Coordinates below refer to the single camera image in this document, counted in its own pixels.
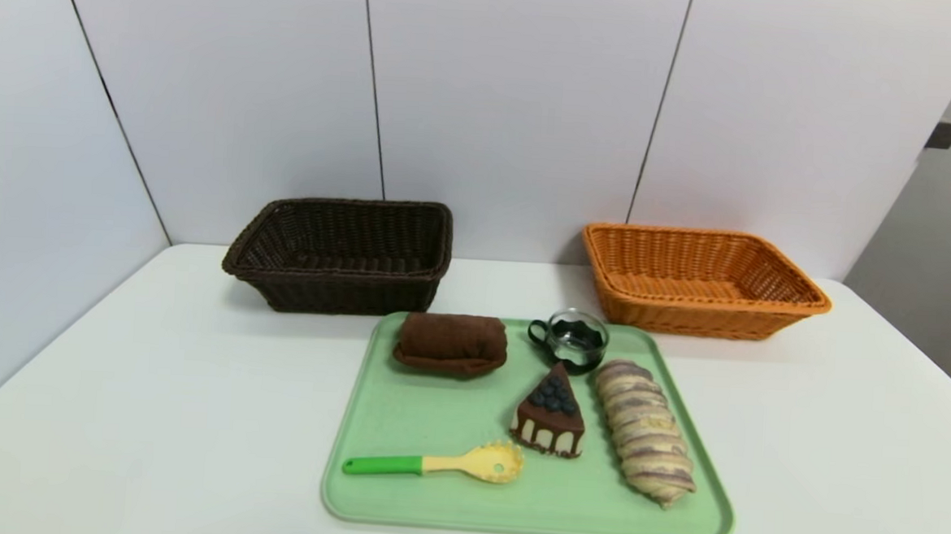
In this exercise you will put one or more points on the chocolate blueberry cake slice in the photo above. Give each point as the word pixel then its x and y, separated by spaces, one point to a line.
pixel 549 419

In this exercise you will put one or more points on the brown folded towel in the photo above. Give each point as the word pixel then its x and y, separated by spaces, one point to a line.
pixel 451 341

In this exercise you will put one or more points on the dark brown wicker basket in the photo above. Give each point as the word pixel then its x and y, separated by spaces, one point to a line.
pixel 336 294

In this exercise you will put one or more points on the light green plastic tray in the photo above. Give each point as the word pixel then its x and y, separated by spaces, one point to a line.
pixel 435 407

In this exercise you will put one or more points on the orange wicker basket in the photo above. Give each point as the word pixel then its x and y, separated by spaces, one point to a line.
pixel 684 316

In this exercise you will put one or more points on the striped twisted bread loaf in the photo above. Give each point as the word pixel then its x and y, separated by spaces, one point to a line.
pixel 646 431

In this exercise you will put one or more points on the glass cup with black sleeve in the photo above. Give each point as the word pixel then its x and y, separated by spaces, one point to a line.
pixel 572 358

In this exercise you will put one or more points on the dark grey wall bracket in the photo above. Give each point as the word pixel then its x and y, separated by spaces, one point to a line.
pixel 943 135

